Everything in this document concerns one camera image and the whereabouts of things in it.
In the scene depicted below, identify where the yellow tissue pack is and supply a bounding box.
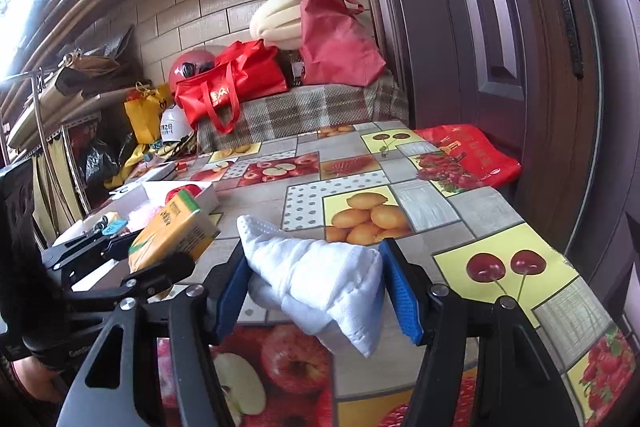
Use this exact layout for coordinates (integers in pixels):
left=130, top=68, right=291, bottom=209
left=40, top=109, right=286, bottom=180
left=128, top=188, right=219, bottom=273

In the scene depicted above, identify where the red round sponge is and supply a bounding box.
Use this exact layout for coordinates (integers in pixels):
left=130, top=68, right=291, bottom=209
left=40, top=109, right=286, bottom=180
left=164, top=183, right=204, bottom=204

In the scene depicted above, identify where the person's left hand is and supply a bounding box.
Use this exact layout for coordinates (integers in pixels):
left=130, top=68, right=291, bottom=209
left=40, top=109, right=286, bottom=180
left=11, top=357, right=64, bottom=403

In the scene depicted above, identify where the white shallow tray box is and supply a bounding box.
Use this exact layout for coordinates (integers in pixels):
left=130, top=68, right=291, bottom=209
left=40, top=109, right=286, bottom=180
left=53, top=180, right=219, bottom=246

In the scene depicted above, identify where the white power bank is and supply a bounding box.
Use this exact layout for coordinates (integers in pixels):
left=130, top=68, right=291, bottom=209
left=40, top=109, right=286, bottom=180
left=139, top=162, right=176, bottom=182

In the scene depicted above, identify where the black plastic bag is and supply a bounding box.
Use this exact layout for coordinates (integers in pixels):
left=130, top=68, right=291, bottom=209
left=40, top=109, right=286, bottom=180
left=84, top=133, right=138, bottom=190

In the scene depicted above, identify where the white helmet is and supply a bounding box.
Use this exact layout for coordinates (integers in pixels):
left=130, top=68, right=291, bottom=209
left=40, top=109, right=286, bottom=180
left=160, top=104, right=192, bottom=143

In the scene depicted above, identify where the yellow shopping bag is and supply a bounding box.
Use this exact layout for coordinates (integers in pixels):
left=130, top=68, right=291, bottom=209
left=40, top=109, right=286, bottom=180
left=124, top=82, right=172, bottom=145

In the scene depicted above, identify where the metal storage shelf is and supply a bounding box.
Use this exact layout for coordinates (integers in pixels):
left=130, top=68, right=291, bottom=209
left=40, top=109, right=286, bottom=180
left=0, top=51, right=147, bottom=249

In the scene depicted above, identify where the fruit pattern tablecloth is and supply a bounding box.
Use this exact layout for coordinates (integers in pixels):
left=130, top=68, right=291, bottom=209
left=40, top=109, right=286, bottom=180
left=69, top=118, right=639, bottom=427

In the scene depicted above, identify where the red helmet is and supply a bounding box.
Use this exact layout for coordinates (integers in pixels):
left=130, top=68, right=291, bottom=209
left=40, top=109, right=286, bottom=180
left=167, top=48, right=215, bottom=93

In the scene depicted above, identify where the red tote bag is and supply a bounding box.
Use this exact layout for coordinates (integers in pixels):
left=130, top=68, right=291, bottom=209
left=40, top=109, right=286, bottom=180
left=173, top=40, right=288, bottom=134

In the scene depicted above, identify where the red plastic bag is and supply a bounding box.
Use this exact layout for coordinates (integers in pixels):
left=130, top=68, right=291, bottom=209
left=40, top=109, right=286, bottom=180
left=416, top=124, right=522, bottom=193

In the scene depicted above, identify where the plaid covered bench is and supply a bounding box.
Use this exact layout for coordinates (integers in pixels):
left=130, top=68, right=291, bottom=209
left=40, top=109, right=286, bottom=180
left=196, top=72, right=409, bottom=153

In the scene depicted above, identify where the cream foam roll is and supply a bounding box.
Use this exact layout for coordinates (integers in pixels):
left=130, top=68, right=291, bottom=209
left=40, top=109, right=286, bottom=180
left=250, top=0, right=303, bottom=51

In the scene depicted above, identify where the red paper bag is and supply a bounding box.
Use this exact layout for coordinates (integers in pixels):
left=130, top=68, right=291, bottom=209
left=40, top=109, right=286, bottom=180
left=299, top=0, right=386, bottom=88

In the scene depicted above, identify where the dark wooden door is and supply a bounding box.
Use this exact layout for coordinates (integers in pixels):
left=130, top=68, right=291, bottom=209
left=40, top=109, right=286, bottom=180
left=373, top=0, right=639, bottom=311

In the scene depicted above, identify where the black door handle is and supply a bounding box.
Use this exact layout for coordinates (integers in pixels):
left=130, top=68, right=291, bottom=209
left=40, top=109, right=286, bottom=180
left=560, top=0, right=584, bottom=80

